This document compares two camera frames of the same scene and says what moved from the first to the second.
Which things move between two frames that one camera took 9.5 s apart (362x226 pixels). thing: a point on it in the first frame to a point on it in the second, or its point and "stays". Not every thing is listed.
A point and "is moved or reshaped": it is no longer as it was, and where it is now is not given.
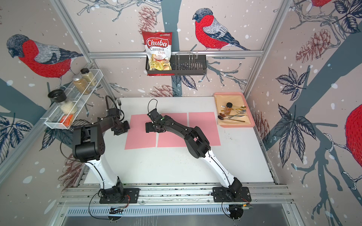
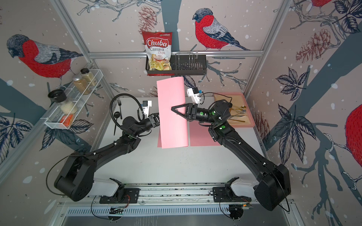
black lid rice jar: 65,107 stays
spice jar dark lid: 87,75 stays
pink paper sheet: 137,137 is moved or reshaped
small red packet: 67,119 stays
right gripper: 147,128 to 191,113
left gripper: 127,129 to 154,120
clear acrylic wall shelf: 61,115 stays
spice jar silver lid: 81,84 stays
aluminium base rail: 172,194 stays
